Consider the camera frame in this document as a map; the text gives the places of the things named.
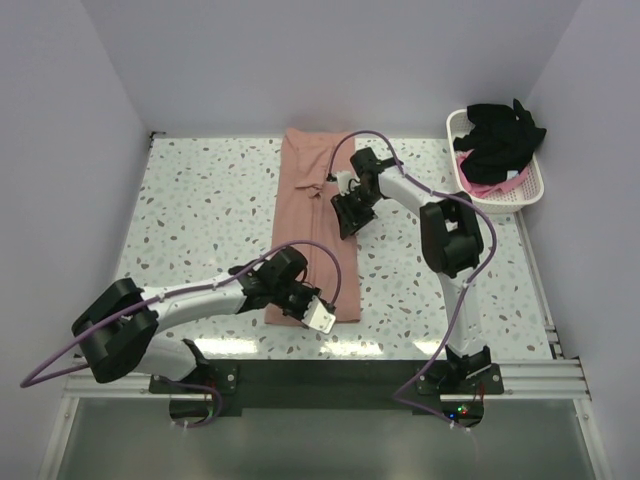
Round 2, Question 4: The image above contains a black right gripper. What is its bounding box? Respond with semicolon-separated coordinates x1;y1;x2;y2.
332;186;381;239

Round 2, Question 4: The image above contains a salmon pink t shirt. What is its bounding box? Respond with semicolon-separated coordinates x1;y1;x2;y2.
272;128;361;323

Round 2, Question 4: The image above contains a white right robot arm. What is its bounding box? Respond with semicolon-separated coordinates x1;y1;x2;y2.
327;148;491;393

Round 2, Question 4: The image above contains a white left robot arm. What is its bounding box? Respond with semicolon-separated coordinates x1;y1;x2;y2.
71;247;335;392

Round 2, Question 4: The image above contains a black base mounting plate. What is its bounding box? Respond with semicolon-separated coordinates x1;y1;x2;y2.
148;358;503;419

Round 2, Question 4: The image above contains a bright pink garment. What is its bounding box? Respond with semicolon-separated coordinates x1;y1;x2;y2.
456;150;530;198

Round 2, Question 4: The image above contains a black garment in basket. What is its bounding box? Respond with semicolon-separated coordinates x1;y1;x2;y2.
456;99;547;177

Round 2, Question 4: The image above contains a white perforated laundry basket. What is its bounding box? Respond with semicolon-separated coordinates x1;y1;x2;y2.
446;109;545;214

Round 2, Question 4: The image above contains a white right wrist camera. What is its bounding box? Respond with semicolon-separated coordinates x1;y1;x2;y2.
327;171;358;196

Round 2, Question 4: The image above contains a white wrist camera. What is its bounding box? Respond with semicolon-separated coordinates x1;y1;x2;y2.
327;171;358;196
301;296;336;334

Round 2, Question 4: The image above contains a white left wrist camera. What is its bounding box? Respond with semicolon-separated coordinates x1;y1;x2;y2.
301;296;336;334

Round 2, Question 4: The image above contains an aluminium table edge rail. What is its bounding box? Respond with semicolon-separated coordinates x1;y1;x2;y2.
515;212;566;360

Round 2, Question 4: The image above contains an aluminium front frame rail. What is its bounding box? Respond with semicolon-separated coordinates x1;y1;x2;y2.
63;357;594;400

